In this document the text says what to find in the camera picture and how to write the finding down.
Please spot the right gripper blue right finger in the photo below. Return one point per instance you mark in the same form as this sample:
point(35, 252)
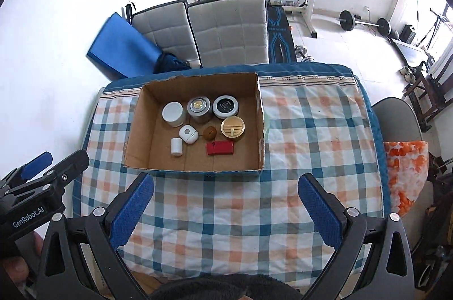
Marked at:
point(324, 209)

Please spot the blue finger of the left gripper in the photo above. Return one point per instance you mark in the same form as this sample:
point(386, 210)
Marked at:
point(35, 166)

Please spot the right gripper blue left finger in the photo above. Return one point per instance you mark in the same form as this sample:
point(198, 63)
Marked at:
point(126, 209)

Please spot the white round jar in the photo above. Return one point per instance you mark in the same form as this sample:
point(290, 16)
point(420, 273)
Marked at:
point(174, 113)

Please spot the red rectangular case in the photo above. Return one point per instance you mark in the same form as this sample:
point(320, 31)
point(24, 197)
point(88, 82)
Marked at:
point(215, 148)

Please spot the gold round tin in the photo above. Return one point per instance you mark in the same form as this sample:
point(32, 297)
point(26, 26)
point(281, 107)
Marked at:
point(233, 128)

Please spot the silver round tin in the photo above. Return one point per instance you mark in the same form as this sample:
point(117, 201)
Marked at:
point(200, 109)

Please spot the white jar black lid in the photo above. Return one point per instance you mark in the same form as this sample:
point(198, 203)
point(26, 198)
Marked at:
point(225, 106)

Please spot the person's left hand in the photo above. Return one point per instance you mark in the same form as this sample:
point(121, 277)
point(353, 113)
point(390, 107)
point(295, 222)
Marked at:
point(16, 267)

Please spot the open cardboard box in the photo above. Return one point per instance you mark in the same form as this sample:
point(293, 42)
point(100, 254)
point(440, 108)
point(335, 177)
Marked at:
point(148, 143)

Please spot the plaid tablecloth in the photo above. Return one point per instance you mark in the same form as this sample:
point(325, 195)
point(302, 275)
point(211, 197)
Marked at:
point(317, 119)

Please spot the orange white cloth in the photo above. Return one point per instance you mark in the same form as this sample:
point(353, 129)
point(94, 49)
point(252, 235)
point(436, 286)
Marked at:
point(407, 164)

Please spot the grey chair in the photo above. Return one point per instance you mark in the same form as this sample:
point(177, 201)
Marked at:
point(397, 120)

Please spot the blue folded mat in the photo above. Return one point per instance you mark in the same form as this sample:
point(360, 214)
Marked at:
point(120, 48)

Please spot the dark wooden chair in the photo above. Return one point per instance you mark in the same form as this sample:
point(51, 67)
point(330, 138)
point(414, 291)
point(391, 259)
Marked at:
point(431, 91)

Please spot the blue knitted fabric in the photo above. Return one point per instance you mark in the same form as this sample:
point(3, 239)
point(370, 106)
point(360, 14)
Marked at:
point(168, 62)

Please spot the black blue bench pad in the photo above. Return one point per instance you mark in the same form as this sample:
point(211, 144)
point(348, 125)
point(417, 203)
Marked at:
point(281, 47)

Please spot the barbell on floor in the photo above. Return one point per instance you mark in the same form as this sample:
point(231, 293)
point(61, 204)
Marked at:
point(348, 22)

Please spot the left grey quilted cushion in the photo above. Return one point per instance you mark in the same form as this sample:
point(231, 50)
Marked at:
point(167, 26)

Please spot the grey quilted cushion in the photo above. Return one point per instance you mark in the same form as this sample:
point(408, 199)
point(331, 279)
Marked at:
point(230, 32)
point(167, 26)

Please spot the right grey quilted cushion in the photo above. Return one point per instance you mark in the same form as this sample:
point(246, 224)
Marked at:
point(230, 32)

